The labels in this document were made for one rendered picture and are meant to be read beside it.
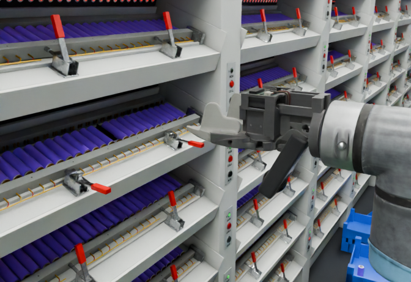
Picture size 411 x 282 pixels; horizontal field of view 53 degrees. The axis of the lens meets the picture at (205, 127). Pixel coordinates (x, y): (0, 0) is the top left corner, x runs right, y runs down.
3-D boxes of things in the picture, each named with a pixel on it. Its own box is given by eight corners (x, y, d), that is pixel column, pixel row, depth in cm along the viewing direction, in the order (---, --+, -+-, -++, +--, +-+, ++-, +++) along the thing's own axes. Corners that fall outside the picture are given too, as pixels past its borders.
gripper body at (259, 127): (260, 84, 65) (337, 91, 58) (259, 137, 67) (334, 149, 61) (235, 93, 59) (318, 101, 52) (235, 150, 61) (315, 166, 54)
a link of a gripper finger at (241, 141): (216, 125, 64) (272, 129, 62) (217, 136, 65) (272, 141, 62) (207, 134, 60) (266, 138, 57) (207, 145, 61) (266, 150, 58)
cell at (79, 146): (68, 139, 82) (90, 156, 80) (60, 142, 81) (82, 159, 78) (70, 131, 82) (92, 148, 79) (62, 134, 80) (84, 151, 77)
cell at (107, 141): (92, 131, 87) (114, 147, 85) (85, 134, 86) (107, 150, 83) (93, 124, 86) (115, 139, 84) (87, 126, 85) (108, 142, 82)
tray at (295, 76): (312, 98, 162) (326, 65, 155) (233, 138, 113) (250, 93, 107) (268, 75, 170) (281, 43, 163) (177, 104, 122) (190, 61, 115)
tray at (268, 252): (301, 234, 179) (315, 210, 172) (229, 319, 131) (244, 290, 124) (262, 207, 187) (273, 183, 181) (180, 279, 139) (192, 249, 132)
